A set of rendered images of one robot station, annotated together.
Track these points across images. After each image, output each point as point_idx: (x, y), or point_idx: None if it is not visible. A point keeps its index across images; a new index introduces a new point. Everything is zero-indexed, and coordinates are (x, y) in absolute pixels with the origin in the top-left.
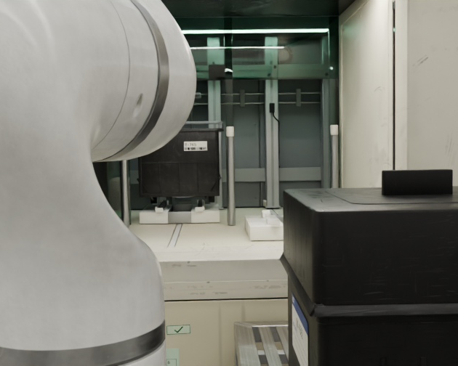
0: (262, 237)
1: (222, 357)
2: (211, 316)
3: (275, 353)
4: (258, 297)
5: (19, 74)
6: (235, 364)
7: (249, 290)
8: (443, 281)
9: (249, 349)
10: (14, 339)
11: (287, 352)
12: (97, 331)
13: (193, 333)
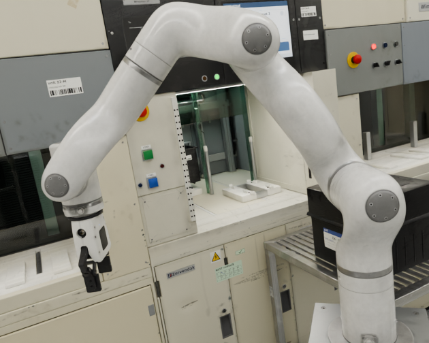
0: (247, 199)
1: (258, 258)
2: (252, 241)
3: (300, 250)
4: (269, 229)
5: (405, 207)
6: (269, 259)
7: (265, 226)
8: None
9: (289, 252)
10: (376, 269)
11: (304, 249)
12: (391, 260)
13: (246, 251)
